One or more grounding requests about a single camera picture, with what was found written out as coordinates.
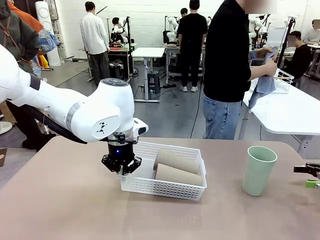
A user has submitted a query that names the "white standing desk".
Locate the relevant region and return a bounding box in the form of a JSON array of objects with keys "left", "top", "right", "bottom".
[{"left": 131, "top": 47, "right": 166, "bottom": 103}]

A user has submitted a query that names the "brown board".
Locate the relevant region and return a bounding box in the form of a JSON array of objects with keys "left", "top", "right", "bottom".
[{"left": 0, "top": 148, "right": 8, "bottom": 168}]

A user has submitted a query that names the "white wire dish rack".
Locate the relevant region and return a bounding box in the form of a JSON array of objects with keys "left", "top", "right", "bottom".
[{"left": 249, "top": 68, "right": 295, "bottom": 95}]

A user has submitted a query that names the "yellow floor sign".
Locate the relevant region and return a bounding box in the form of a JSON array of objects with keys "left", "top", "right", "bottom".
[{"left": 38, "top": 55, "right": 50, "bottom": 70}]

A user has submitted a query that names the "person in black shirt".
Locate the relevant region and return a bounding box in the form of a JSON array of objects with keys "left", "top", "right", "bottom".
[{"left": 201, "top": 0, "right": 252, "bottom": 140}]

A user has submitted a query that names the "seated person in black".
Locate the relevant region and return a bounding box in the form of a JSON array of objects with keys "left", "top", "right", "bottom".
[{"left": 282, "top": 30, "right": 312, "bottom": 80}]

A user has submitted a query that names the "brown cup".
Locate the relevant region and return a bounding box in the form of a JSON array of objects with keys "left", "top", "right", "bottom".
[
  {"left": 152, "top": 149, "right": 202, "bottom": 176},
  {"left": 154, "top": 163, "right": 204, "bottom": 187}
]

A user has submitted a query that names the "person in green jacket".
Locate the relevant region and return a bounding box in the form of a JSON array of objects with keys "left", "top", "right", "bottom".
[{"left": 0, "top": 0, "right": 57, "bottom": 152}]

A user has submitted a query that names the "pale green cup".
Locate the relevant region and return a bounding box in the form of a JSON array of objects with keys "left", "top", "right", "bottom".
[{"left": 241, "top": 145, "right": 278, "bottom": 197}]

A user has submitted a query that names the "white side table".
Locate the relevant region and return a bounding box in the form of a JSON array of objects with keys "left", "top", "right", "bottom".
[{"left": 242, "top": 83, "right": 320, "bottom": 160}]

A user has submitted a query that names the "white perforated plastic basket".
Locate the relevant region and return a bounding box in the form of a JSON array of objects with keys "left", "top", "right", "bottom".
[{"left": 119, "top": 141, "right": 208, "bottom": 201}]

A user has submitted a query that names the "person's right forearm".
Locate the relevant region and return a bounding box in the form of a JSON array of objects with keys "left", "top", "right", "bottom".
[{"left": 248, "top": 65, "right": 268, "bottom": 82}]

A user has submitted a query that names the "blue cloth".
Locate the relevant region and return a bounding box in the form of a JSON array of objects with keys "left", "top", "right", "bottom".
[{"left": 248, "top": 46, "right": 279, "bottom": 111}]

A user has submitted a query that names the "person's right hand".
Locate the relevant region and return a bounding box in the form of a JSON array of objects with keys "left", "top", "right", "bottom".
[{"left": 265, "top": 62, "right": 278, "bottom": 77}]

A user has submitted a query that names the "person in grey top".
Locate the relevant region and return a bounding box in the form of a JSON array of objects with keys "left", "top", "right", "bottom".
[{"left": 302, "top": 19, "right": 320, "bottom": 45}]

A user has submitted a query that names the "person's left hand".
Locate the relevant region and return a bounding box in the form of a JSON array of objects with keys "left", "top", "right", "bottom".
[{"left": 255, "top": 47, "right": 275, "bottom": 60}]

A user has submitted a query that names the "person beside background robot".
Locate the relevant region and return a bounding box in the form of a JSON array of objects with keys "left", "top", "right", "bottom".
[{"left": 111, "top": 16, "right": 125, "bottom": 45}]

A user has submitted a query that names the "thin black hanging cable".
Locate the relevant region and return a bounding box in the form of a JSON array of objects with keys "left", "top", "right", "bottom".
[{"left": 189, "top": 82, "right": 204, "bottom": 140}]

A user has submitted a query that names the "person in black t-shirt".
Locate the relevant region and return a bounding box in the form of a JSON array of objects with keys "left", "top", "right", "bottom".
[{"left": 176, "top": 0, "right": 208, "bottom": 93}]

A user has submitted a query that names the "black tripod stand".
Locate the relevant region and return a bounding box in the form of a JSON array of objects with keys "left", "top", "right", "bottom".
[{"left": 276, "top": 16, "right": 297, "bottom": 68}]

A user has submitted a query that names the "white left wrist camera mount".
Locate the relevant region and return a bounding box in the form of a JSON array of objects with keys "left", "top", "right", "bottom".
[{"left": 132, "top": 118, "right": 149, "bottom": 139}]

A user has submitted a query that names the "black left arm cable sleeve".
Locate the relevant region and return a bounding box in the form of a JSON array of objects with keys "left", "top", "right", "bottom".
[{"left": 6, "top": 98, "right": 88, "bottom": 145}]

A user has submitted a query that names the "grey plastic stool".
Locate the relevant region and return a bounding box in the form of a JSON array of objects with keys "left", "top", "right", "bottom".
[{"left": 147, "top": 71, "right": 161, "bottom": 95}]

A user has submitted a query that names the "person in white shirt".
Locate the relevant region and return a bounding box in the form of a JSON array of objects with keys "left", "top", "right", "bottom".
[{"left": 79, "top": 1, "right": 111, "bottom": 87}]

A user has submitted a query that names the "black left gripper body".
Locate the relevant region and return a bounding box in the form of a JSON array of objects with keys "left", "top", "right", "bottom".
[{"left": 106, "top": 142, "right": 135, "bottom": 167}]

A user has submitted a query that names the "mannequin in orange blue clothes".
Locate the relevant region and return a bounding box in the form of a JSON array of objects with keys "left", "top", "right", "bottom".
[{"left": 7, "top": 0, "right": 61, "bottom": 78}]

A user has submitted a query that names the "workbench with white robot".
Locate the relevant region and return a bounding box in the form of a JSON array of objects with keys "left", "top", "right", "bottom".
[
  {"left": 79, "top": 43, "right": 138, "bottom": 83},
  {"left": 164, "top": 44, "right": 210, "bottom": 85}
]

